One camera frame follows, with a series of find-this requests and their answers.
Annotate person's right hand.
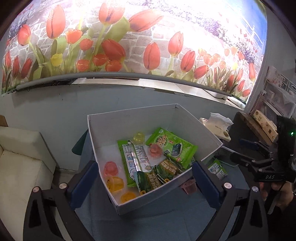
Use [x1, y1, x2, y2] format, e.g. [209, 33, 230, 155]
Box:
[259, 182, 294, 209]

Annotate small cardboard boxes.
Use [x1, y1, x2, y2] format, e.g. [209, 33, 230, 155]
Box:
[251, 109, 278, 143]

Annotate wooden side shelf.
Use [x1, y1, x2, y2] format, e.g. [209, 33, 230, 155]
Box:
[234, 111, 273, 146]

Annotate small green milk packet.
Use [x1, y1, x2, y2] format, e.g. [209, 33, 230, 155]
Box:
[208, 159, 228, 180]

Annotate cream leather sofa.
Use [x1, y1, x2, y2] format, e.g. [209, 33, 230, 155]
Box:
[1, 126, 56, 240]

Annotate clear plastic storage organizer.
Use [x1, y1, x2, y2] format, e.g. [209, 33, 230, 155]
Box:
[250, 66, 295, 121]

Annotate beige tissue pack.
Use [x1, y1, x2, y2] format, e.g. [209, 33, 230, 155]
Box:
[199, 113, 233, 142]

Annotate purple jelly cup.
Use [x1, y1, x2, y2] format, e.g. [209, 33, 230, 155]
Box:
[181, 179, 197, 195]

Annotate jelly cup with cartoon lid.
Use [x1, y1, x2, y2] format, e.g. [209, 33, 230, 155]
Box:
[106, 176, 125, 193]

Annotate red jelly cup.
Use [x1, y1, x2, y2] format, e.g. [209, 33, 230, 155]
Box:
[103, 161, 119, 176]

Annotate green seaweed snack bag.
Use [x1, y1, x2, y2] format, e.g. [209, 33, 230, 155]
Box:
[145, 128, 198, 170]

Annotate small green snack packet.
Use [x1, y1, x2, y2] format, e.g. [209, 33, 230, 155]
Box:
[135, 170, 163, 195]

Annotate long green snack pack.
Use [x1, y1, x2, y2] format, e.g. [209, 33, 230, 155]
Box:
[117, 140, 152, 188]

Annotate white cardboard box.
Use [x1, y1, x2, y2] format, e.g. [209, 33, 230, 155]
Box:
[87, 104, 222, 215]

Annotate pink jelly cup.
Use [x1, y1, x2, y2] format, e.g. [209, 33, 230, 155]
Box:
[149, 144, 163, 158]

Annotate yellow jelly cup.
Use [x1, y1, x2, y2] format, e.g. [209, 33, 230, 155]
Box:
[132, 132, 145, 145]

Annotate tulip wall poster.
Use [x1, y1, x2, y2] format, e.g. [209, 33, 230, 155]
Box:
[1, 1, 267, 101]

